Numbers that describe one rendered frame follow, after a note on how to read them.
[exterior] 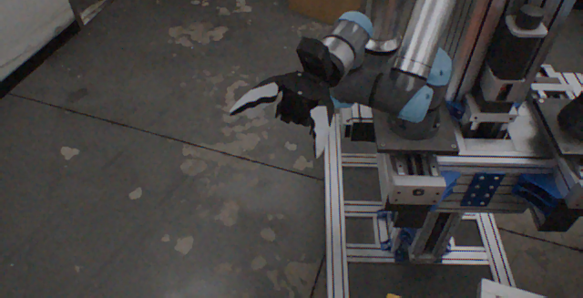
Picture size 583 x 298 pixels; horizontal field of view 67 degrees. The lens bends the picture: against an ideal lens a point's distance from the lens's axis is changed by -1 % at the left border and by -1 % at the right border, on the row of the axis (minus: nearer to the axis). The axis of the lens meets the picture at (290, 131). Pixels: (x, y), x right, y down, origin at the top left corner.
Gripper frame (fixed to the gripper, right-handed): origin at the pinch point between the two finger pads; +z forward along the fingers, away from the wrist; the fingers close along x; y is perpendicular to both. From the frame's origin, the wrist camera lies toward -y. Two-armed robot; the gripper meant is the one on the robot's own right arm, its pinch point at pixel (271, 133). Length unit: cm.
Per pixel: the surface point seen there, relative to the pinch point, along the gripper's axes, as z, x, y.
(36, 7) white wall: -131, 260, 166
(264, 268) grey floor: -47, 14, 171
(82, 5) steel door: -177, 269, 195
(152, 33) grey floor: -185, 201, 198
